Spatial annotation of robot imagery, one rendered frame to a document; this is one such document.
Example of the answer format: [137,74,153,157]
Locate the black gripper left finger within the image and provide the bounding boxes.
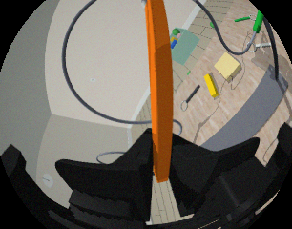
[54,127,154,221]

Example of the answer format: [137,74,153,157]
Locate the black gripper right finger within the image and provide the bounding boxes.
[169,134,260,217]

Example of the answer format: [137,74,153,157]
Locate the beige rectangular block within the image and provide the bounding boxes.
[215,53,241,81]

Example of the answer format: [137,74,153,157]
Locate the orange handle with grey loop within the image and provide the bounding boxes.
[141,0,174,182]

